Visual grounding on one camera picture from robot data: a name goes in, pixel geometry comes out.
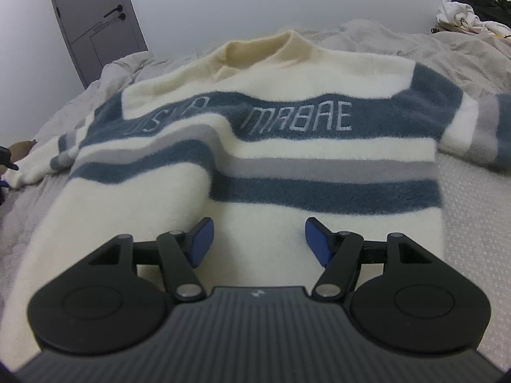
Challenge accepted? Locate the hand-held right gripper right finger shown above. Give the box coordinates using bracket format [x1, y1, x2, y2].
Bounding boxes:
[304, 217, 437, 301]

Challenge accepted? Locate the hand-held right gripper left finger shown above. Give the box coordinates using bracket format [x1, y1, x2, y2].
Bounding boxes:
[86, 217, 215, 302]

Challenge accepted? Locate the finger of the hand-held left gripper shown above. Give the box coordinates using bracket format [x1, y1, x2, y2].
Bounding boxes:
[0, 147, 19, 170]

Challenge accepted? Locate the cream blue striped fuzzy sweater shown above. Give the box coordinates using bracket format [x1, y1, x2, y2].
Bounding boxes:
[2, 30, 511, 372]

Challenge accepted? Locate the brown pillow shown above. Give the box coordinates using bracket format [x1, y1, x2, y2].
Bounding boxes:
[8, 139, 38, 159]

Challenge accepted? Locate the grey wrinkled bed sheet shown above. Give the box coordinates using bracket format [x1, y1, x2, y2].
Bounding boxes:
[0, 18, 511, 328]

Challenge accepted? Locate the grey door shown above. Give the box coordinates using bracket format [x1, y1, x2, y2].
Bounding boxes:
[44, 0, 149, 88]

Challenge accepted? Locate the white crumpled cloth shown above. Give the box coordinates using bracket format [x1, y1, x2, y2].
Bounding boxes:
[435, 0, 511, 36]

